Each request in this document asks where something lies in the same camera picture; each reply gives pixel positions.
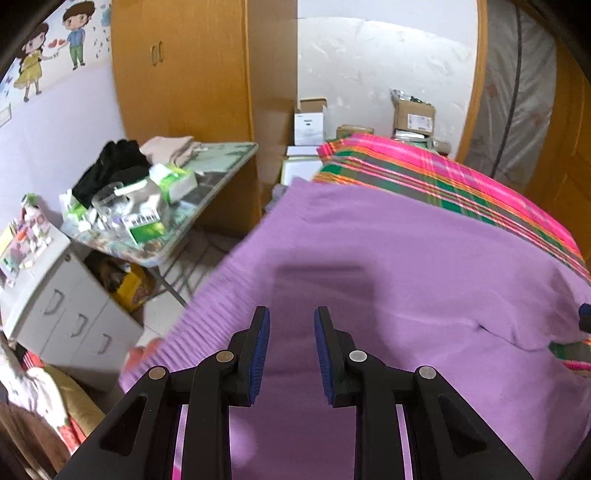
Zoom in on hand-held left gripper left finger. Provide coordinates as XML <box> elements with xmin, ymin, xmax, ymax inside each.
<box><xmin>55</xmin><ymin>306</ymin><xmax>271</xmax><ymax>480</ymax></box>

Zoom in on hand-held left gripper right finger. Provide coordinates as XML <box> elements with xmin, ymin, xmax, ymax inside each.
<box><xmin>314</xmin><ymin>305</ymin><xmax>532</xmax><ymax>480</ymax></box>

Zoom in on purple sweater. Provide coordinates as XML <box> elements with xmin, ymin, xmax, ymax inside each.
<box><xmin>119</xmin><ymin>178</ymin><xmax>591</xmax><ymax>480</ymax></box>

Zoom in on beige folded clothes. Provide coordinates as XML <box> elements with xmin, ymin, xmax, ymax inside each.
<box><xmin>139</xmin><ymin>135</ymin><xmax>204</xmax><ymax>167</ymax></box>

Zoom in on black clothes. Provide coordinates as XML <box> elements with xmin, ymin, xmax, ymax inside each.
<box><xmin>71</xmin><ymin>138</ymin><xmax>151</xmax><ymax>208</ymax></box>

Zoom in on red slipper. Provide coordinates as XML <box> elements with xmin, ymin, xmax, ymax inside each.
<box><xmin>122</xmin><ymin>339</ymin><xmax>162</xmax><ymax>372</ymax></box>

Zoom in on yellow bag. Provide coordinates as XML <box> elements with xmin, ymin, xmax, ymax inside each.
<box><xmin>85</xmin><ymin>251</ymin><xmax>155</xmax><ymax>312</ymax></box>

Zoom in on wooden door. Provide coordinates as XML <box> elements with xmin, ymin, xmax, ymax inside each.
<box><xmin>526</xmin><ymin>46</ymin><xmax>591</xmax><ymax>241</ymax></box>

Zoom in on green white medicine box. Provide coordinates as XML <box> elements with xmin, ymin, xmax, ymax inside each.
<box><xmin>122</xmin><ymin>196</ymin><xmax>167</xmax><ymax>244</ymax></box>

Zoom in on flat white box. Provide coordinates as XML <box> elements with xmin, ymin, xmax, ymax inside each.
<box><xmin>281</xmin><ymin>145</ymin><xmax>324</xmax><ymax>185</ymax></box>

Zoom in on green tissue pack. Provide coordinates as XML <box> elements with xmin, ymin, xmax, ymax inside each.
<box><xmin>148</xmin><ymin>164</ymin><xmax>198</xmax><ymax>204</ymax></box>

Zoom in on grey drawer cabinet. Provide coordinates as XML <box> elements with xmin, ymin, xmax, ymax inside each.
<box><xmin>0</xmin><ymin>226</ymin><xmax>144</xmax><ymax>370</ymax></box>

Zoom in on pink green plaid bed sheet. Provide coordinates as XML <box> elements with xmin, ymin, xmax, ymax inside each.
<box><xmin>313</xmin><ymin>134</ymin><xmax>591</xmax><ymax>374</ymax></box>

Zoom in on folding table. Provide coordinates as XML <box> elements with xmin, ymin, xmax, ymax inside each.
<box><xmin>62</xmin><ymin>141</ymin><xmax>259</xmax><ymax>308</ymax></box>

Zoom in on clear glass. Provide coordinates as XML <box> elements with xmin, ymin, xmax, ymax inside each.
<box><xmin>91</xmin><ymin>182</ymin><xmax>134</xmax><ymax>227</ymax></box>

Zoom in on floral blanket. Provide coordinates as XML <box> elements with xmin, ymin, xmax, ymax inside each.
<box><xmin>0</xmin><ymin>342</ymin><xmax>107</xmax><ymax>453</ymax></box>

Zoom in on flat cardboard box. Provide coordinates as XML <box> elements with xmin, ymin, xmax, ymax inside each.
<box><xmin>336</xmin><ymin>124</ymin><xmax>375</xmax><ymax>139</ymax></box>

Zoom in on tall white box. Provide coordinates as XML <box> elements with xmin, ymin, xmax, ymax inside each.
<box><xmin>294</xmin><ymin>98</ymin><xmax>340</xmax><ymax>146</ymax></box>

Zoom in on small tissue packets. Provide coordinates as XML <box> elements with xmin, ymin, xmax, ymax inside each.
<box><xmin>59</xmin><ymin>189</ymin><xmax>98</xmax><ymax>232</ymax></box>

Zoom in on clear plastic zipper curtain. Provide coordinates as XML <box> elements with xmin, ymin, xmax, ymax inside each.
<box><xmin>466</xmin><ymin>0</ymin><xmax>557</xmax><ymax>181</ymax></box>

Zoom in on brown cloth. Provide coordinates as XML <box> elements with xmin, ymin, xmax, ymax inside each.
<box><xmin>0</xmin><ymin>404</ymin><xmax>70</xmax><ymax>480</ymax></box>

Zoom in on brown cardboard box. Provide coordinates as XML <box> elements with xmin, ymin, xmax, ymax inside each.
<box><xmin>390</xmin><ymin>90</ymin><xmax>437</xmax><ymax>139</ymax></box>

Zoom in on small items on cabinet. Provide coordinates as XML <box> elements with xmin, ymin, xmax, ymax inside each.
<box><xmin>0</xmin><ymin>194</ymin><xmax>65</xmax><ymax>287</ymax></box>

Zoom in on wooden wardrobe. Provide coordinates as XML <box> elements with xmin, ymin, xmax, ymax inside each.
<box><xmin>111</xmin><ymin>0</ymin><xmax>298</xmax><ymax>236</ymax></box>

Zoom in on wooden door frame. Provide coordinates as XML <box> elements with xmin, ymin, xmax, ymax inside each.
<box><xmin>455</xmin><ymin>0</ymin><xmax>489</xmax><ymax>162</ymax></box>

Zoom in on cartoon wall sticker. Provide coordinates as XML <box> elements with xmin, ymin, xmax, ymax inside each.
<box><xmin>0</xmin><ymin>0</ymin><xmax>112</xmax><ymax>102</ymax></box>

